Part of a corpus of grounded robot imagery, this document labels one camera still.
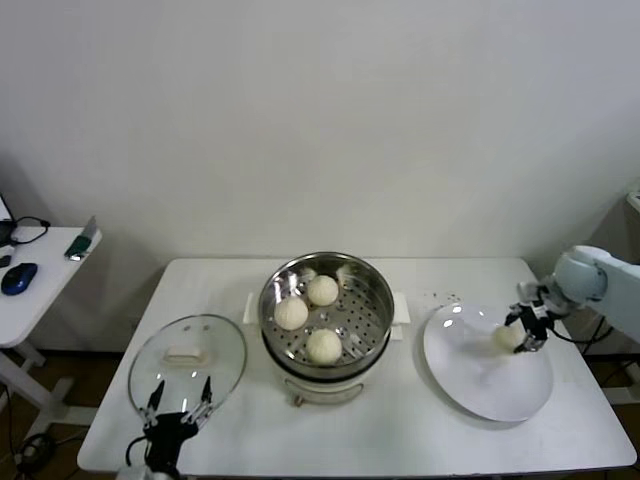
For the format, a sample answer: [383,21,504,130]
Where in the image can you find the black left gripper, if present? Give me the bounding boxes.
[139,375,214,464]

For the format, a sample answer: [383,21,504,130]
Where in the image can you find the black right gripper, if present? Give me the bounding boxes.
[504,301,557,355]

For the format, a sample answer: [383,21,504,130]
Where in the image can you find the white steamed baozi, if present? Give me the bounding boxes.
[273,297,310,331]
[493,324,525,352]
[305,328,344,366]
[306,274,340,307]

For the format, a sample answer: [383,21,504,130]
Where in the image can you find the round glass pot lid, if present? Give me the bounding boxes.
[127,313,250,417]

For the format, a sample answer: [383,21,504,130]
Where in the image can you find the stainless steel steamer basket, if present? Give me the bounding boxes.
[243,251,412,369]

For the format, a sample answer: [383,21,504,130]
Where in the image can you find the white round plate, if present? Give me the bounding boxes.
[422,302,555,424]

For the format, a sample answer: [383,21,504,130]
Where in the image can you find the grey side cabinet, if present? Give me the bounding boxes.
[574,191,640,357]

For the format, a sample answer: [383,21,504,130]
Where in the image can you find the white electric cooker base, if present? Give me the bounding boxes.
[244,319,405,407]

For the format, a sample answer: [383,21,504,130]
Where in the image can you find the white side table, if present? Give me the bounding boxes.
[0,224,104,439]

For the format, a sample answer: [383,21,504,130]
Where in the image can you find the blue computer mouse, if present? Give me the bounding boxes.
[0,261,40,295]

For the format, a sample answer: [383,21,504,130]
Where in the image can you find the laptop computer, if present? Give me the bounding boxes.
[0,192,16,247]

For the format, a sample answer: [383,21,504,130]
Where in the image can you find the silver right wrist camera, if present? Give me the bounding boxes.
[517,281,551,307]

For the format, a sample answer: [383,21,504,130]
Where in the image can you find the black wall cable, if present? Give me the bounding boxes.
[582,314,617,354]

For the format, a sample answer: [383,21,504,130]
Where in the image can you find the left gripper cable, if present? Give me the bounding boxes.
[124,436,149,466]

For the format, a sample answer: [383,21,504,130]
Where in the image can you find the black floor cable coil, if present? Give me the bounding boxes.
[13,429,69,474]

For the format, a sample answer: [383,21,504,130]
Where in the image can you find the green handled tool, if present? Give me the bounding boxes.
[64,214,99,261]

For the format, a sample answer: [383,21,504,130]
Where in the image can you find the black desk cable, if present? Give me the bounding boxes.
[8,214,52,246]

